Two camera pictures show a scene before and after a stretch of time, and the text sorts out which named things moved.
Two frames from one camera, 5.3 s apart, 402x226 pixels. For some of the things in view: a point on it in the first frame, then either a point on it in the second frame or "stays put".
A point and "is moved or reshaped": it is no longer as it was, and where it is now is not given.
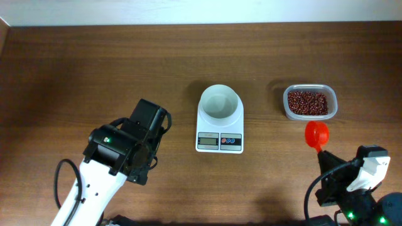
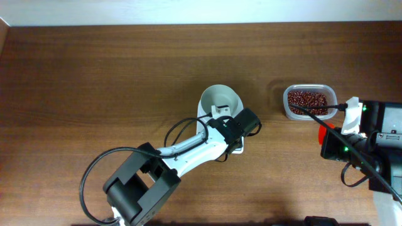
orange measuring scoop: x=316 y=134 is moved or reshaped
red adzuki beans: x=307 y=103 stays put
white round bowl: x=219 y=105 stays put
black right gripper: x=328 y=184 → x=326 y=145
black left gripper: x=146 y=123 → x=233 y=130
